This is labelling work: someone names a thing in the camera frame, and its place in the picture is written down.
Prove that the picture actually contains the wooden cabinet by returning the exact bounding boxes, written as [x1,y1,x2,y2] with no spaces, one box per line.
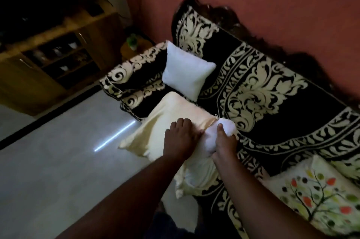
[0,0,125,116]

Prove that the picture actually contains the dark carved wooden sofa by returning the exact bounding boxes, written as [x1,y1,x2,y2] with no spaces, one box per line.
[177,0,360,108]

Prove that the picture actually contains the green object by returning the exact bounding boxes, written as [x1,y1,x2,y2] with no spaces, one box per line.
[126,33,139,52]

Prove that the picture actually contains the white square pillow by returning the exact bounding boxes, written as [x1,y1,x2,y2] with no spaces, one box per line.
[161,40,217,102]

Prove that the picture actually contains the person's right hand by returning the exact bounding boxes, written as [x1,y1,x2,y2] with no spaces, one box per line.
[211,123,239,164]

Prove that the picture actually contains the tree print cushion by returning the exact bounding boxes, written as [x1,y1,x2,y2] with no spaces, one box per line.
[261,154,360,237]

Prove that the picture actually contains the dark television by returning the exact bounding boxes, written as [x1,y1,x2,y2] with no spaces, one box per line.
[0,0,83,44]

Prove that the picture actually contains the row of small shelf ornaments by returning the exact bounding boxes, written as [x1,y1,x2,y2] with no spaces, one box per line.
[25,36,95,80]

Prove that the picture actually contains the white pillow insert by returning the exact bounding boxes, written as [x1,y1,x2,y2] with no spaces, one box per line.
[183,117,238,189]

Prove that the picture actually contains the person's left hand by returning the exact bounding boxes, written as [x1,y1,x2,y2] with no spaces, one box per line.
[163,118,205,162]

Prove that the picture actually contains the small wooden side table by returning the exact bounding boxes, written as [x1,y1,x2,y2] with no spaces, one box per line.
[120,36,156,62]

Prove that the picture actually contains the cream pillow cover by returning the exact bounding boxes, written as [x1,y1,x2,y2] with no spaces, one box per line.
[118,91,223,199]

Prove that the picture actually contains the black cream patterned sofa cover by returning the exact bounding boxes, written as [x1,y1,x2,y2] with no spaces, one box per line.
[100,5,360,239]

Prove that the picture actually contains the person's left forearm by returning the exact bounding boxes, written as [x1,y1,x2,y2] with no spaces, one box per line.
[56,152,192,239]

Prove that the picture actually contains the person's right forearm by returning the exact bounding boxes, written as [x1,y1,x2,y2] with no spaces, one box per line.
[211,155,330,239]

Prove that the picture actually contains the person's blue trousers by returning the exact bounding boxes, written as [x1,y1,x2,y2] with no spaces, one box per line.
[143,202,215,239]

